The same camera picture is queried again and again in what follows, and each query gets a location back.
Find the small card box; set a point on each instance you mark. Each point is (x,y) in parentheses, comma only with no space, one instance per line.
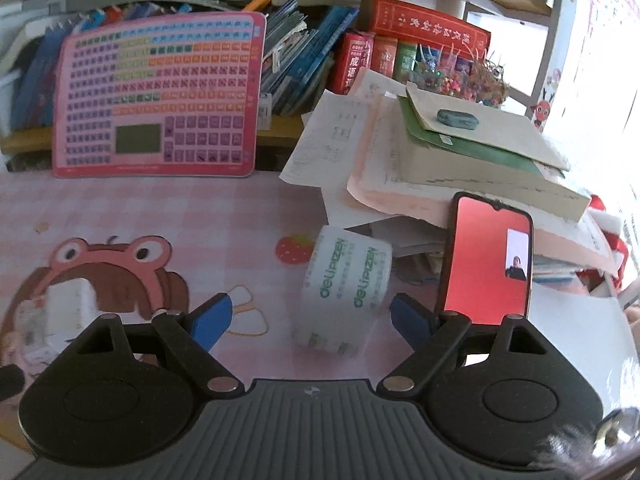
(31,322)

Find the red santa hat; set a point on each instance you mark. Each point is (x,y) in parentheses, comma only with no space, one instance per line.
(611,227)

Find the pink keyboard learning tablet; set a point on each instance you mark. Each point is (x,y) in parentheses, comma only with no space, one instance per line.
(175,95)

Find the red dictionary box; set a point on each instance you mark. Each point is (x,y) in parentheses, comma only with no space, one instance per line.
(409,22)

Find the row of blue books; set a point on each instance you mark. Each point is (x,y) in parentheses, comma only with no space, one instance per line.
(34,53)

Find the large white charger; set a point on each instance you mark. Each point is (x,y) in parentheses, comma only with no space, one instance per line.
(70,307)

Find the alphabet wall poster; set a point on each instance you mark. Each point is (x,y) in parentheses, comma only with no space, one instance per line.
(593,79)

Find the pink checkered table mat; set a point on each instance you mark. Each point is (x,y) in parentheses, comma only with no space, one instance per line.
(152,245)

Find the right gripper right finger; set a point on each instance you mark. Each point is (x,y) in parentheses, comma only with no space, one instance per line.
(434,338)

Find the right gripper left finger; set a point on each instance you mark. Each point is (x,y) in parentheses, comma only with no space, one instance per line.
(186,340)

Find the stack of papers and books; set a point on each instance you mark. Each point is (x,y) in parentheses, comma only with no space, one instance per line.
(387,150)

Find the white tape roll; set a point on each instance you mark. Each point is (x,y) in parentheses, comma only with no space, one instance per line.
(344,286)

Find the black smartphone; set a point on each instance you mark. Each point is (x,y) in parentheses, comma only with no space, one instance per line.
(487,269)

